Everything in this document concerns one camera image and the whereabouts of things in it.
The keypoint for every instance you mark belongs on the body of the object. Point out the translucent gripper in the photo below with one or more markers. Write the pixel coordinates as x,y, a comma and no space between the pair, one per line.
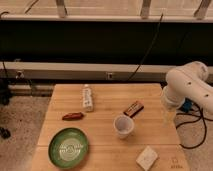
169,112

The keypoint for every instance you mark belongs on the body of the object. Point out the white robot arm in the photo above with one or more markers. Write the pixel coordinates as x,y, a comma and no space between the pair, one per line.
186,81

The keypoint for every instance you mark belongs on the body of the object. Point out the green ceramic bowl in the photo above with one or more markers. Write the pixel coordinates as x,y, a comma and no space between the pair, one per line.
68,148

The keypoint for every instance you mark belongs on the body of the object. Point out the blue connector block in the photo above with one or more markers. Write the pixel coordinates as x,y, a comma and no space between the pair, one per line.
186,106

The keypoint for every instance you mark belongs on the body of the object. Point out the brown chocolate bar box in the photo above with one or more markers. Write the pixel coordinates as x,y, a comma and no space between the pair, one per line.
133,109

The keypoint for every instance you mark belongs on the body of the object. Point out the white sponge block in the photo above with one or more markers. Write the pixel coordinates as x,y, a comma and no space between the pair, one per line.
147,158

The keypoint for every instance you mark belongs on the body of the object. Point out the white plastic bottle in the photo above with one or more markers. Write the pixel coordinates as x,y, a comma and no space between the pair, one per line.
87,98

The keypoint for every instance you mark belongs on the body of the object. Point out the red chili pepper toy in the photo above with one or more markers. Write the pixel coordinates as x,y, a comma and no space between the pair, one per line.
73,116

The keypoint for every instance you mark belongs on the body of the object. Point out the black object on floor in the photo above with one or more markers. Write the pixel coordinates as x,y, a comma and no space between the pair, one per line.
4,133

